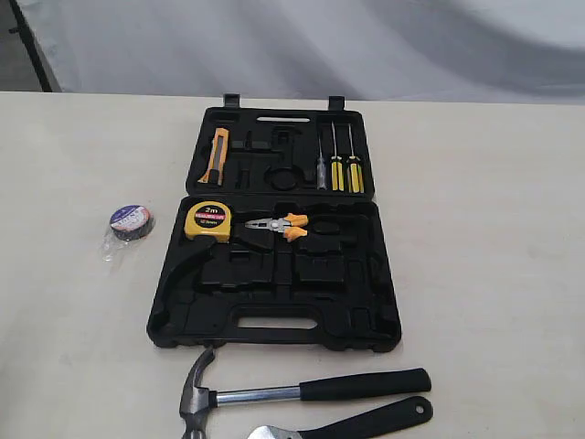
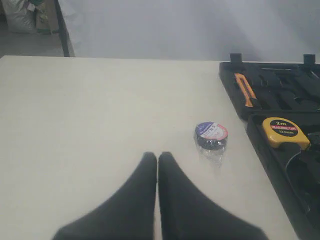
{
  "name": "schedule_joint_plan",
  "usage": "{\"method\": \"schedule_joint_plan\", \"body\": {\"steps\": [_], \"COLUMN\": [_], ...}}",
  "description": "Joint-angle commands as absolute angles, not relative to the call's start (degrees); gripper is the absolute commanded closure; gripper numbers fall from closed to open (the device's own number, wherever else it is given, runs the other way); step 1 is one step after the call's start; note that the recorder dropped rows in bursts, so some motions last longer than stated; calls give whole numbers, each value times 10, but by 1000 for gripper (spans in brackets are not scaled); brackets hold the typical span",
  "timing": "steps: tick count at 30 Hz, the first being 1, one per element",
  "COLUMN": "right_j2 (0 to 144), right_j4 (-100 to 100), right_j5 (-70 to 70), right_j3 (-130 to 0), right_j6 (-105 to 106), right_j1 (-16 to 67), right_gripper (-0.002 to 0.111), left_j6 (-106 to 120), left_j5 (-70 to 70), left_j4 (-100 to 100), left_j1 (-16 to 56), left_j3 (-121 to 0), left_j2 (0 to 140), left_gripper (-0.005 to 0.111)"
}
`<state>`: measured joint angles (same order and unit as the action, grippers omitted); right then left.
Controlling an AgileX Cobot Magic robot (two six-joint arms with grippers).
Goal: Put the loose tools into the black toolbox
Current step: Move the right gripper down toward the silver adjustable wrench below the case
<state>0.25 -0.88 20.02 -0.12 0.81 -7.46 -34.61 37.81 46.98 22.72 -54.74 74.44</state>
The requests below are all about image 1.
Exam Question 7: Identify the yellow utility knife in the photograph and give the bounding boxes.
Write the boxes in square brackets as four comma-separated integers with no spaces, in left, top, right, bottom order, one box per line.
[197,128,229,186]

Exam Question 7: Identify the steel claw hammer black grip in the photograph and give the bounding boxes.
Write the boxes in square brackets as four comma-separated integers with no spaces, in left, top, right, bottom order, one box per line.
[179,347,431,438]

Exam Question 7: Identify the black metal frame pole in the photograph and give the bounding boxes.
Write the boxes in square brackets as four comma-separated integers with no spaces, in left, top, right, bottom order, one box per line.
[8,0,53,92]

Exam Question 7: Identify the yellow black screwdriver right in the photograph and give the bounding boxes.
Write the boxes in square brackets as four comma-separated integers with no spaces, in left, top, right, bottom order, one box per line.
[346,124,365,193]

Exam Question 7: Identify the clear voltage tester screwdriver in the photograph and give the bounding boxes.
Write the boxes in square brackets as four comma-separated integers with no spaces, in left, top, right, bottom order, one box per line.
[316,132,327,190]

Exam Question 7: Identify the yellow black screwdriver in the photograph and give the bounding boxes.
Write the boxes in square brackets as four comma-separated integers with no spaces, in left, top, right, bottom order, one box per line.
[331,122,345,191]
[346,124,365,193]

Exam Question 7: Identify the black plastic tool case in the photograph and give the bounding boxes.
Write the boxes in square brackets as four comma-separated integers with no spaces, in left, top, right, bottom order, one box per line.
[146,95,401,352]

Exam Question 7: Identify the PVC insulating tape roll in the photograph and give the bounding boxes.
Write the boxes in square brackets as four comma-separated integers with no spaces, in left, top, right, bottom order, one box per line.
[101,204,155,262]

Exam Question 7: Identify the yellow tape measure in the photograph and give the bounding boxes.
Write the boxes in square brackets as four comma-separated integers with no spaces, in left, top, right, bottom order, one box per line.
[184,201,232,243]

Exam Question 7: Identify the orange handled pliers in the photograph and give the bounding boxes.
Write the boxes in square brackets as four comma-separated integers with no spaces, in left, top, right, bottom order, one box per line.
[244,213,309,242]

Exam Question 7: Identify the yellow black screwdriver left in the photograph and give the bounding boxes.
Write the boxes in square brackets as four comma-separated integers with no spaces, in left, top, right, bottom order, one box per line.
[331,122,345,191]

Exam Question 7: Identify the adjustable wrench black handle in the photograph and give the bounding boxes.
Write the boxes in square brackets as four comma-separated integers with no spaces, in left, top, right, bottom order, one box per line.
[249,396,434,439]

